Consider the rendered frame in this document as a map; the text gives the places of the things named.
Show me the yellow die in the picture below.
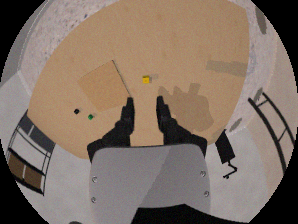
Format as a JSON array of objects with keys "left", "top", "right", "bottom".
[{"left": 143, "top": 76, "right": 149, "bottom": 84}]

